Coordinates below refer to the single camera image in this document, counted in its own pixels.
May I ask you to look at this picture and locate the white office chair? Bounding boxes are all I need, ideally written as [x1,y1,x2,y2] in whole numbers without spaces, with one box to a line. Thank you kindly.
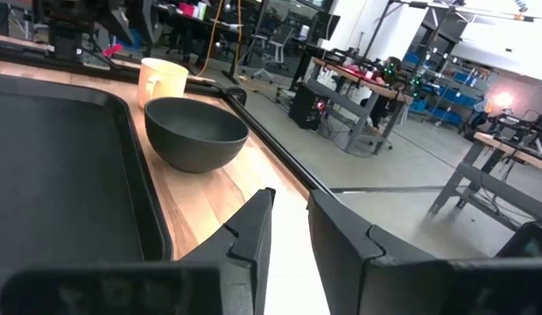
[251,25,295,84]

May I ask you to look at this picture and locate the black plastic tray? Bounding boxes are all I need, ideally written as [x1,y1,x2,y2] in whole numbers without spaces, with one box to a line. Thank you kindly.
[0,72,174,315]

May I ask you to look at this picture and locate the shelf with blue bins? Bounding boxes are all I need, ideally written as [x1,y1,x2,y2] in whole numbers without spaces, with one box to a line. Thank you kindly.
[404,50,489,128]

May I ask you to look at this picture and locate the pink object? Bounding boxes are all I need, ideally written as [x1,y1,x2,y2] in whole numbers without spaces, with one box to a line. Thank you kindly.
[102,42,124,58]

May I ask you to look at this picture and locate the cream mug orange inside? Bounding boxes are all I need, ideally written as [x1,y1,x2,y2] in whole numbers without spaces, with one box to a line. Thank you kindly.
[137,57,189,109]

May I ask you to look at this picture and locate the dark grey bowl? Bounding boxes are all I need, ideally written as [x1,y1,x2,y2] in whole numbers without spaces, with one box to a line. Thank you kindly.
[144,96,250,174]

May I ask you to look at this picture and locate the wooden workbench grey legs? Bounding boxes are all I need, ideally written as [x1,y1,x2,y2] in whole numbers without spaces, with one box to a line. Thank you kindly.
[426,130,542,233]
[309,56,414,155]

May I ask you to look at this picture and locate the black metal table frame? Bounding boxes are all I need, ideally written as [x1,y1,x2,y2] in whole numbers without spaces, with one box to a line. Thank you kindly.
[0,43,337,198]

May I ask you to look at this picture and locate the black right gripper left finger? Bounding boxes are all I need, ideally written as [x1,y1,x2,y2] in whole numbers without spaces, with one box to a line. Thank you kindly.
[0,187,276,315]

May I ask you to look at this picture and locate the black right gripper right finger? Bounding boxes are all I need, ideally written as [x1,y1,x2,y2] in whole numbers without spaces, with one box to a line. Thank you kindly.
[307,188,542,315]

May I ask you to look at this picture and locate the orange hanging cable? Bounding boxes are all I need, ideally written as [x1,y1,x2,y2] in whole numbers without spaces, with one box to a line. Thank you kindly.
[195,0,244,78]

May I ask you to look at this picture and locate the black computer case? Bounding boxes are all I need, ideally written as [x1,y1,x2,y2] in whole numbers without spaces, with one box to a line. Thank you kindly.
[289,82,327,131]

